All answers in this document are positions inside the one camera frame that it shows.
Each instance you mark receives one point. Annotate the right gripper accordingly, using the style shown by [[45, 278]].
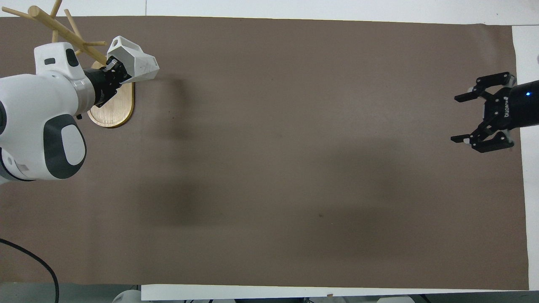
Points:
[[518, 107]]

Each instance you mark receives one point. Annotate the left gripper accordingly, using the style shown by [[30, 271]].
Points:
[[100, 86]]

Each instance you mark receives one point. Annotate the white faceted cup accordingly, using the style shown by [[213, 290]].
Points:
[[141, 63]]

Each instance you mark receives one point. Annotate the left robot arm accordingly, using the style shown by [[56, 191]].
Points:
[[38, 109]]

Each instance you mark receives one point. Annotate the wooden cup rack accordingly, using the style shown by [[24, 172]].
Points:
[[113, 109]]

